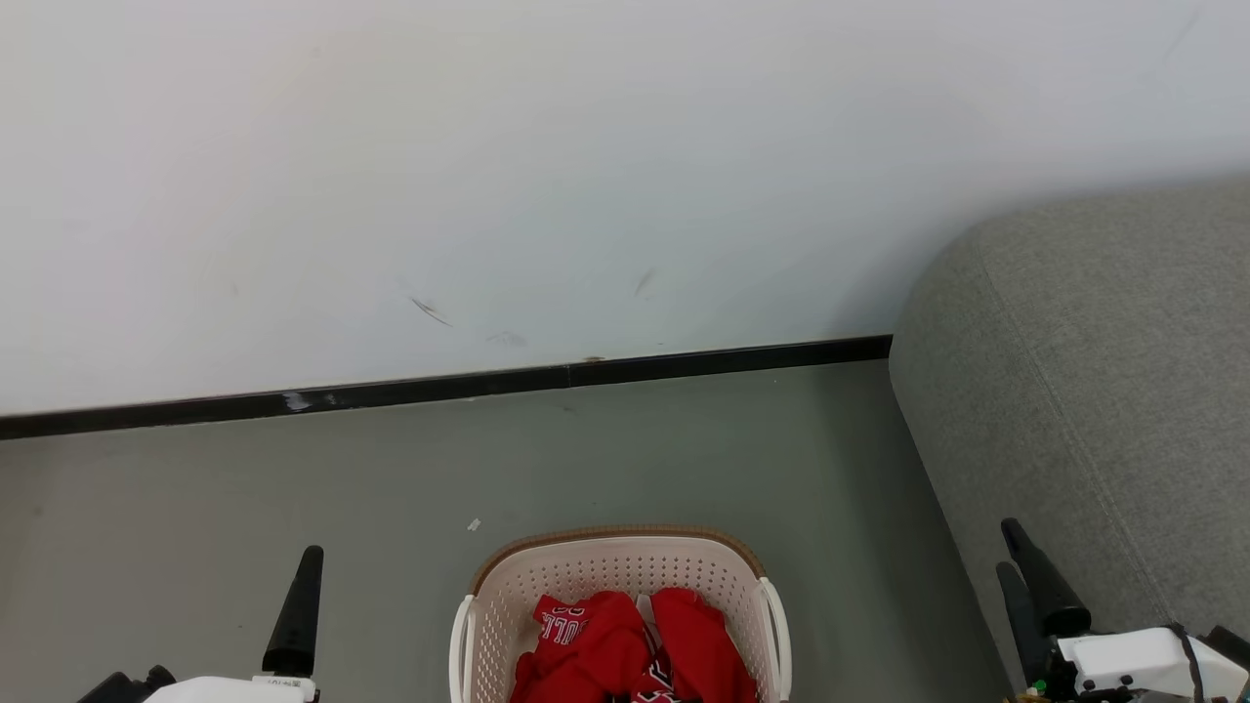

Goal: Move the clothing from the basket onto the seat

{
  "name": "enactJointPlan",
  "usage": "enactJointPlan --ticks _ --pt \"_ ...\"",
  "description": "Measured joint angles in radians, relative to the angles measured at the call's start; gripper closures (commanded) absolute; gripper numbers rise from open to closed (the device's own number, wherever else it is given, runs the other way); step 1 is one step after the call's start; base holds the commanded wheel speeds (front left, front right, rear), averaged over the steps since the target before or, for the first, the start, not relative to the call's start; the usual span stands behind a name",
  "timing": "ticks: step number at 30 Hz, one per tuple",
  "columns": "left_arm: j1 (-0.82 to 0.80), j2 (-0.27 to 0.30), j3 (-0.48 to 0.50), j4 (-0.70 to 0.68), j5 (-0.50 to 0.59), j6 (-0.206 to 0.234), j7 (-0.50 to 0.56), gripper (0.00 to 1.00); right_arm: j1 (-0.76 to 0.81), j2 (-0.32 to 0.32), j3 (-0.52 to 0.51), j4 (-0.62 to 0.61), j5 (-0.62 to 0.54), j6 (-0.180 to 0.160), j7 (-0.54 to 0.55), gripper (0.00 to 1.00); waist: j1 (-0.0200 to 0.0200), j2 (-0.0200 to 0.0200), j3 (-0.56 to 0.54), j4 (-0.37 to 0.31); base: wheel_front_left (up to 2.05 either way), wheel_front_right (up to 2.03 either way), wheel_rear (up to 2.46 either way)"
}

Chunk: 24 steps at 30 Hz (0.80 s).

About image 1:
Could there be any cream perforated laundry basket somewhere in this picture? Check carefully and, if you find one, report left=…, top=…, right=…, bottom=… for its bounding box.
left=449, top=527, right=792, bottom=703

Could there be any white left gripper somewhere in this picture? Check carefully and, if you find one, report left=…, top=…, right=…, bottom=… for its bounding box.
left=142, top=545, right=324, bottom=703

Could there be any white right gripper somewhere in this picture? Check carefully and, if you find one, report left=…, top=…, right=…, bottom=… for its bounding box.
left=995, top=517, right=1250, bottom=703

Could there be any red jersey with black print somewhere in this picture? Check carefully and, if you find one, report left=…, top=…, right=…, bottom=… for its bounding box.
left=510, top=591, right=677, bottom=703

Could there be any black wall baseboard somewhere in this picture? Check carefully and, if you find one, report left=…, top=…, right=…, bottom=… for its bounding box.
left=0, top=335, right=893, bottom=440

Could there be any plain red garment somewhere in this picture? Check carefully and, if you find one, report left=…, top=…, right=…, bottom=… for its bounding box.
left=649, top=586, right=761, bottom=703

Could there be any thin black right gripper cable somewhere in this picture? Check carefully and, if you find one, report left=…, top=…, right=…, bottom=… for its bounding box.
left=1167, top=623, right=1209, bottom=703

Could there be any grey fabric sofa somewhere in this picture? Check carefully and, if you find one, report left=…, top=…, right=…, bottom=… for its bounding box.
left=889, top=176, right=1250, bottom=703

